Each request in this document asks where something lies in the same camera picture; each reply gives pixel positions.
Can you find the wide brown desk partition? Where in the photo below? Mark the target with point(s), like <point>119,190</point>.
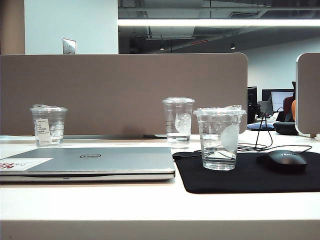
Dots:
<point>125,82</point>

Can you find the clear lidded cup, large label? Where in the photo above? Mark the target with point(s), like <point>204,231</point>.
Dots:
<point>57,135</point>

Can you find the dark computer monitor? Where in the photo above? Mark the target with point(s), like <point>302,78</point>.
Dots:
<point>252,97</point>

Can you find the black computer mouse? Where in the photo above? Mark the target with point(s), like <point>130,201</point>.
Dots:
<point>282,161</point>

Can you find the silver Dell laptop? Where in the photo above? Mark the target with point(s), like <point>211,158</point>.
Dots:
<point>112,162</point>

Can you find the blue cloth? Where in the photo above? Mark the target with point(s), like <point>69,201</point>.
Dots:
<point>260,126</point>

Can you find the long ceiling light strip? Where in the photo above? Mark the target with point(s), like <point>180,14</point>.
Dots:
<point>200,22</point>

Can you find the lit computer monitor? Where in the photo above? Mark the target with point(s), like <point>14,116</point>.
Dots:
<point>277,100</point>

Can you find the narrow brown desk partition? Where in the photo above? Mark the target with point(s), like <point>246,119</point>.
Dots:
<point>310,100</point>

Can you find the black mouse pad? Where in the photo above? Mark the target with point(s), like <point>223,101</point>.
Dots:
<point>250,180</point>

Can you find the tall clear lidded cup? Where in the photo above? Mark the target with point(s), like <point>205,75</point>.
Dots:
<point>178,112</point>

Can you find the white sticker on laptop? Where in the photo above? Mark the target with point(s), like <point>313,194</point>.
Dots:
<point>30,163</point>

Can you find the black pouch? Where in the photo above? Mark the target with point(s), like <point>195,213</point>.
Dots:
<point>285,127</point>

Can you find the metal wall switch plate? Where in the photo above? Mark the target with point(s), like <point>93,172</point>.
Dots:
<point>69,46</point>

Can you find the person in red top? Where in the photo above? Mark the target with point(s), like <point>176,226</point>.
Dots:
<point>288,107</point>

